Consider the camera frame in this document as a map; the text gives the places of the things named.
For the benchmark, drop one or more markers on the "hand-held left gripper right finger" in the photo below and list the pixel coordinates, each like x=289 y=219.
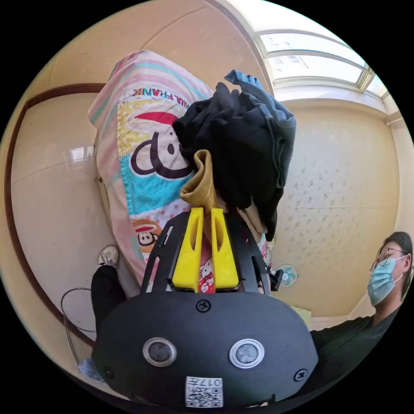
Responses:
x=226 y=258

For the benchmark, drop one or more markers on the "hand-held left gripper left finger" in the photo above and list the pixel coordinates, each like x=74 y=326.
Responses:
x=186 y=258

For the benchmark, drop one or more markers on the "brown long sleeve shirt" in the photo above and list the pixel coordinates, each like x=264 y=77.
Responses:
x=201 y=187

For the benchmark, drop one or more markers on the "white and teal fan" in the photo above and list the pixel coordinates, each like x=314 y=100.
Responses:
x=288 y=275

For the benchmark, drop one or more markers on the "bed with cartoon printed sheet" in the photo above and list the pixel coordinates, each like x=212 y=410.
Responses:
x=145 y=181

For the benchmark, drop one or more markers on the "pile of clothes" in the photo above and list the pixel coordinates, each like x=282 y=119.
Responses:
x=239 y=145

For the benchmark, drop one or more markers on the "person's body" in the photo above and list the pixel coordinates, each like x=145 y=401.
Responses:
x=349 y=339

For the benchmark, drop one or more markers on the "window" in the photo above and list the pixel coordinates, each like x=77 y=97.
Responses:
x=310 y=61

